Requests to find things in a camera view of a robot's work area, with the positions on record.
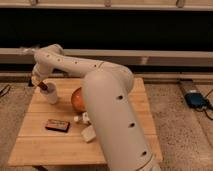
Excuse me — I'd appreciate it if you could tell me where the dark red pepper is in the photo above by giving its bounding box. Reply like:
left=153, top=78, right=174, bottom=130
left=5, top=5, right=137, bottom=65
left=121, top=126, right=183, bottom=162
left=38, top=82, right=48, bottom=91

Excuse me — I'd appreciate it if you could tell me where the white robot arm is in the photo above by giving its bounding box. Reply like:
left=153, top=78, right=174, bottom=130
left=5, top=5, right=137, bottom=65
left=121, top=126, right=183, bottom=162
left=32, top=44, right=161, bottom=171

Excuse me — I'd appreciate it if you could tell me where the orange bowl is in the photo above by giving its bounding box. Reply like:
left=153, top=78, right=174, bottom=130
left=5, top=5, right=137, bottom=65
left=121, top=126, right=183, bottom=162
left=71, top=87, right=86, bottom=112

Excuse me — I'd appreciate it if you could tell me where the dark snack bar packet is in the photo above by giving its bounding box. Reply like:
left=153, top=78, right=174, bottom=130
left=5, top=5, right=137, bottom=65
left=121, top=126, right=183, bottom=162
left=45, top=119, right=70, bottom=132

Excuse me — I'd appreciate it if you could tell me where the wooden table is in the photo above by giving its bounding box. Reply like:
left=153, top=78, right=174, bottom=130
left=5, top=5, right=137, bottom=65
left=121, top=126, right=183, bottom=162
left=8, top=78, right=162, bottom=166

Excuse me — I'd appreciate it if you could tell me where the white plastic bottle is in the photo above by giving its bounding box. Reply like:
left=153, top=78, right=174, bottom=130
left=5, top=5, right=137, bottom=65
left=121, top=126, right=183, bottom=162
left=74, top=112, right=91, bottom=125

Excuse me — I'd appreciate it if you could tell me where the white sponge block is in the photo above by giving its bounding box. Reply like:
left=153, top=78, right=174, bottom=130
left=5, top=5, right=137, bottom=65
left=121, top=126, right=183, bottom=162
left=81, top=125, right=96, bottom=143

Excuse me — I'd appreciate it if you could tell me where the blue device on floor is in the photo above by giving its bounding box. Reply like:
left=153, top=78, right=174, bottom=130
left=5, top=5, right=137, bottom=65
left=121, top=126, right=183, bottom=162
left=184, top=93, right=206, bottom=108

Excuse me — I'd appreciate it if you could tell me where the black cable on floor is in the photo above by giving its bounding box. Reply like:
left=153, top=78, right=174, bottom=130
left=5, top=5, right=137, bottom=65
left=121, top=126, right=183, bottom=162
left=0, top=83, right=12, bottom=99

